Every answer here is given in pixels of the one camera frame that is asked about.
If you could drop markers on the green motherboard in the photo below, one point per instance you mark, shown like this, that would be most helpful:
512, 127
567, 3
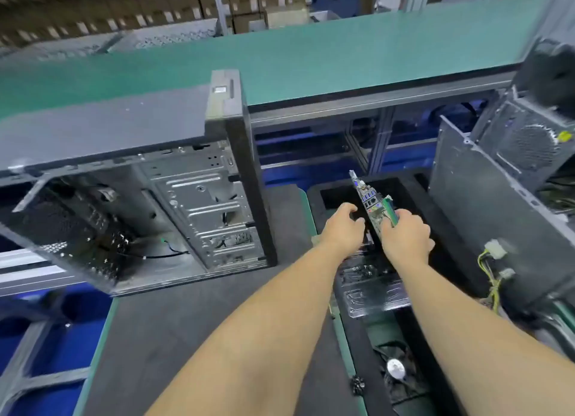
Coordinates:
367, 198

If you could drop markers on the person's left hand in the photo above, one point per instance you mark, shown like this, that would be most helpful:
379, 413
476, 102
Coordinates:
341, 231

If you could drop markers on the black cooling fan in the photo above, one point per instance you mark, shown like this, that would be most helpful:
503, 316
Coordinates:
395, 371

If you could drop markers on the person's left forearm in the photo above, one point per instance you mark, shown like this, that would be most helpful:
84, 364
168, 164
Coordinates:
260, 339

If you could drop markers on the person's right forearm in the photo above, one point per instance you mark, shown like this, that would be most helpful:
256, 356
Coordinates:
476, 339

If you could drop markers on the grey metal computer case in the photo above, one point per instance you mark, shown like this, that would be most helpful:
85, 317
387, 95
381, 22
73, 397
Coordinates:
135, 133

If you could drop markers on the stack of cardboard boxes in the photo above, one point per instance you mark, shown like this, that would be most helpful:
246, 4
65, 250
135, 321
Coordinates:
135, 2

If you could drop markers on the green conveyor belt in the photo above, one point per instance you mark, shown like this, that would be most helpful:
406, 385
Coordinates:
359, 52

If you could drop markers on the person's right hand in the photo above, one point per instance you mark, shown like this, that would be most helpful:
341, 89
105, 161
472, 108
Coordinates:
407, 239

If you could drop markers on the clear plastic screw tray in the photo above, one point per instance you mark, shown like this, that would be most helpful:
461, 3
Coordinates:
370, 290

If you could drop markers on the grey flat metal rail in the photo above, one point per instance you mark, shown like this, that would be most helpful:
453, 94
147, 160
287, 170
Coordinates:
31, 272

